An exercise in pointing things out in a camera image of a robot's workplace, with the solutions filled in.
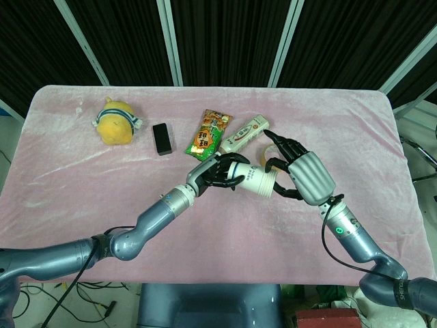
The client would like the yellow plush toy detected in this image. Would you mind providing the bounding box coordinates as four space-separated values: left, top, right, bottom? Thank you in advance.
91 96 144 146

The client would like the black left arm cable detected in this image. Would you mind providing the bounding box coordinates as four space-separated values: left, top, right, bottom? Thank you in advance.
42 225 136 328

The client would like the green orange snack packet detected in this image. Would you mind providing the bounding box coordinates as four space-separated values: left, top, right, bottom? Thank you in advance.
184 109 234 162

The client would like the pink velvet tablecloth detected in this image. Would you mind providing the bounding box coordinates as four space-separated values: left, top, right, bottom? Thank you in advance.
0 84 425 285

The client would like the short white blue frame rail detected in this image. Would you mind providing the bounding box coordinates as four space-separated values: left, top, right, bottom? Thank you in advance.
0 98 25 121

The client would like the clear yellowish tape roll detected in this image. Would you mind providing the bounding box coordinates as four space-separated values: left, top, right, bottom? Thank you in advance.
255 143 291 165

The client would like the black rectangular box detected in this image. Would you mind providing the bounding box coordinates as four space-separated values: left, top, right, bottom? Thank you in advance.
152 123 173 156

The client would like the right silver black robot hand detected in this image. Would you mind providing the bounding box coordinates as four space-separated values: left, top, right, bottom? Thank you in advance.
264 129 338 206

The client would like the blue robot torso base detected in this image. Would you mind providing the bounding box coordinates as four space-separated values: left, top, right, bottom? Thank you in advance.
139 282 284 328

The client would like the white partition frame post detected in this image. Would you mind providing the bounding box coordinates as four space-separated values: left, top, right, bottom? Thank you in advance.
54 0 111 86
268 0 305 88
380 10 437 95
156 0 184 86

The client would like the white partition base rail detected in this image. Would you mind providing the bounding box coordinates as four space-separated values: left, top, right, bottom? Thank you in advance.
392 98 437 120

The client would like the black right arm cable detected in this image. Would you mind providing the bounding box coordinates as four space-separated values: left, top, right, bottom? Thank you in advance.
320 193 373 274

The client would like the black metal stand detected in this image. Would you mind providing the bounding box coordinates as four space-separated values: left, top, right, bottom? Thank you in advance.
401 124 437 185

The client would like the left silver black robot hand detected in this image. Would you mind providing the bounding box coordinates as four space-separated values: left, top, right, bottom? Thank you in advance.
186 152 251 192

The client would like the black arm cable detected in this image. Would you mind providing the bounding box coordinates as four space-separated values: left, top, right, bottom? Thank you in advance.
42 225 136 328
320 193 373 274

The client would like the beige drink bottle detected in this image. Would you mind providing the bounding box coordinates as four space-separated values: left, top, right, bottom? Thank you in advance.
218 115 270 155

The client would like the black floor cable with plug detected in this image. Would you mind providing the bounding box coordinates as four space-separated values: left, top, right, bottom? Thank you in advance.
76 283 119 318

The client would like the red box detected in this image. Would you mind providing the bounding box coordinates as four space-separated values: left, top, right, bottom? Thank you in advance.
295 308 359 328

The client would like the white printed paper cup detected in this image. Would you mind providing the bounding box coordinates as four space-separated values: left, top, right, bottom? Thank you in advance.
227 160 274 198

